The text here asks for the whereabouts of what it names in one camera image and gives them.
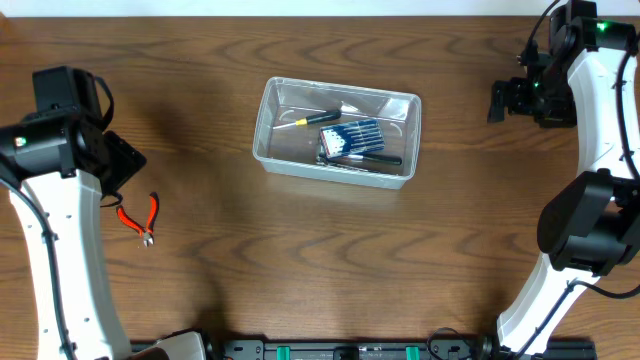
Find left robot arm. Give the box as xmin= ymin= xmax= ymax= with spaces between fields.
xmin=1 ymin=115 xmax=146 ymax=359

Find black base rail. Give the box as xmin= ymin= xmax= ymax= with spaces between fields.
xmin=129 ymin=327 xmax=599 ymax=360

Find clear plastic container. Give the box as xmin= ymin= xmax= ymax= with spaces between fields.
xmin=253 ymin=77 xmax=422 ymax=189

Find precision screwdriver set case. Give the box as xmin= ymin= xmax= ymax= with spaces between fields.
xmin=320 ymin=119 xmax=385 ymax=158

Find yellow black screwdriver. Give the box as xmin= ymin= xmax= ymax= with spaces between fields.
xmin=275 ymin=110 xmax=342 ymax=130

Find red handled cutting pliers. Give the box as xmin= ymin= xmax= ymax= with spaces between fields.
xmin=115 ymin=191 xmax=160 ymax=248

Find small hammer black handle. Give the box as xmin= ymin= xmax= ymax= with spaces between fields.
xmin=316 ymin=154 xmax=403 ymax=168

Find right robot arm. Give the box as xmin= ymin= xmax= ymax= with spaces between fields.
xmin=476 ymin=6 xmax=639 ymax=359

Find silver combination wrench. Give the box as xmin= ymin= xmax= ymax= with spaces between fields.
xmin=317 ymin=160 xmax=381 ymax=174

